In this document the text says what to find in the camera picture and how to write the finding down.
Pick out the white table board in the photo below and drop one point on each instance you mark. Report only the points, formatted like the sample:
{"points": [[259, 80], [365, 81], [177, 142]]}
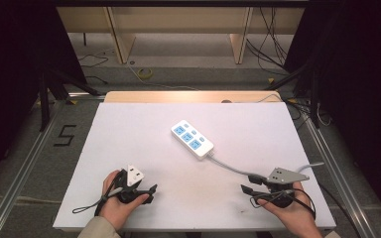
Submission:
{"points": [[178, 191]]}

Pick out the aluminium floor rail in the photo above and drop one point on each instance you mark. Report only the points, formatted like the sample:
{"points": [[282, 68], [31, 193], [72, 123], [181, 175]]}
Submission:
{"points": [[337, 172], [23, 172]]}

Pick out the yellow tape roll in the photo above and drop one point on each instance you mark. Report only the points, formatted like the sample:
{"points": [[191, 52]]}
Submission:
{"points": [[145, 73]]}

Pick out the person's right hand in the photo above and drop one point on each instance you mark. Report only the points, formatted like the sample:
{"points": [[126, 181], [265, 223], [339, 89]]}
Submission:
{"points": [[297, 214]]}

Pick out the wooden bench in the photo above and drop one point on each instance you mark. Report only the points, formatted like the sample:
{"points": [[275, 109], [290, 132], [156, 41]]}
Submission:
{"points": [[178, 20]]}

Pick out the wooden table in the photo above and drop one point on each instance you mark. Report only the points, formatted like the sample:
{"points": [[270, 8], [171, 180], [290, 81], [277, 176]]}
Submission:
{"points": [[178, 96]]}

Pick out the white power strip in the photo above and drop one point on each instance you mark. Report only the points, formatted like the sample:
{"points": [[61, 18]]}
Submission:
{"points": [[191, 139]]}

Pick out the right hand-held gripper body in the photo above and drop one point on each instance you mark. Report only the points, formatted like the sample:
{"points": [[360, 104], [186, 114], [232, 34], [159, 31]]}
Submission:
{"points": [[284, 177]]}

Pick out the person's left hand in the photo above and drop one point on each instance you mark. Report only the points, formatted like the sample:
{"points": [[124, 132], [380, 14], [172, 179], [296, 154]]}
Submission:
{"points": [[114, 210]]}

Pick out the black metal stand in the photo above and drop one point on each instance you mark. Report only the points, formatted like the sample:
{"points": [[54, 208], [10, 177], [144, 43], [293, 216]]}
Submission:
{"points": [[314, 99], [44, 99]]}

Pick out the dark curtain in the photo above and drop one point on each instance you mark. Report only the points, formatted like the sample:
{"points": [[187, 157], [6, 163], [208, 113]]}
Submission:
{"points": [[10, 82]]}

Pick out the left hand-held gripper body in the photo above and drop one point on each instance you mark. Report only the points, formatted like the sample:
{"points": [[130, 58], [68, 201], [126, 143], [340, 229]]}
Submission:
{"points": [[133, 177]]}

